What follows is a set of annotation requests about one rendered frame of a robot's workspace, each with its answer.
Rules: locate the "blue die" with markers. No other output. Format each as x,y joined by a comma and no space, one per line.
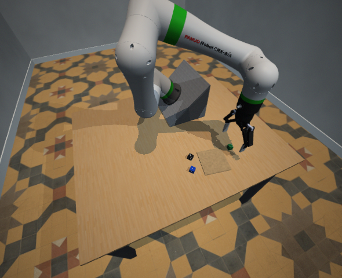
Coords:
192,169

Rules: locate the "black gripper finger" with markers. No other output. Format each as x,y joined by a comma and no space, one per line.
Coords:
247,133
227,122

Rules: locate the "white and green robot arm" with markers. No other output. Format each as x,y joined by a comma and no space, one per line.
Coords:
148,21

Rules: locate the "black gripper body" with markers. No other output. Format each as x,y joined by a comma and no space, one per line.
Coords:
246,118

